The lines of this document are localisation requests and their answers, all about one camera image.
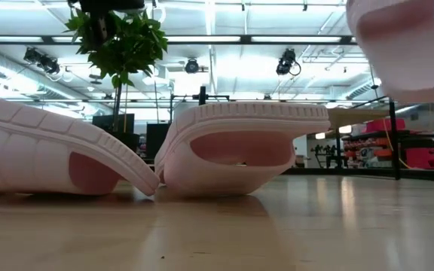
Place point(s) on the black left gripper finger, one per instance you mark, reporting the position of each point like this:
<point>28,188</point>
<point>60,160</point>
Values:
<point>99,26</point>

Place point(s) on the green potted tree black pot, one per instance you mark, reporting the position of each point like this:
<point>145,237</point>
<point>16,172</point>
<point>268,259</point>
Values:
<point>134,49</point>

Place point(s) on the black partition panels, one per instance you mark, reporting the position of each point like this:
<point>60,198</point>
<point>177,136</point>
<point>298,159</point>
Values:
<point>156,139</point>

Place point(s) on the black overhead light bar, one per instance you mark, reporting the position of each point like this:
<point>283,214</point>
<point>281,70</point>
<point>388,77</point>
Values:
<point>245,39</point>

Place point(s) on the black table edge rail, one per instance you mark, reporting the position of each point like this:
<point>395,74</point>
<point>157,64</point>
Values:
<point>352,172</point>

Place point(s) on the shelf rack with red bins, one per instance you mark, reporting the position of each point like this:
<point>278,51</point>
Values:
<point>384,125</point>

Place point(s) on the black stand frame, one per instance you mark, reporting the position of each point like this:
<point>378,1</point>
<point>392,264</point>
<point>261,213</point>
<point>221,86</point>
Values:
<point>202,94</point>

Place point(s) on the pink rubber slide sandal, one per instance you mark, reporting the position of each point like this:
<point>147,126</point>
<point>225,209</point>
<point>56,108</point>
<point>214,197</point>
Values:
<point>209,177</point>
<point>409,64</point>
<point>32,158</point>

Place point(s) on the wooden shelf black metal legs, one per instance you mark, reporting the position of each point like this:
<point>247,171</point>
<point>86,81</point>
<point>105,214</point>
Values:
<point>356,116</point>

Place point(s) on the black ceiling spotlight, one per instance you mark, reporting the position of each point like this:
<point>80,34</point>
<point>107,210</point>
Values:
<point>32,55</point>
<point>191,66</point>
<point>285,62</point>
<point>50,66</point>

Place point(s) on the black monitor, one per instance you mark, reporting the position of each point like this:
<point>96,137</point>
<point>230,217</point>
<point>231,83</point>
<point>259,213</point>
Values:
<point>104,122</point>

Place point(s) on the black tabletop robot arms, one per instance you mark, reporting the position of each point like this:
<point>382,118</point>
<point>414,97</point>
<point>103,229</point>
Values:
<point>328,150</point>

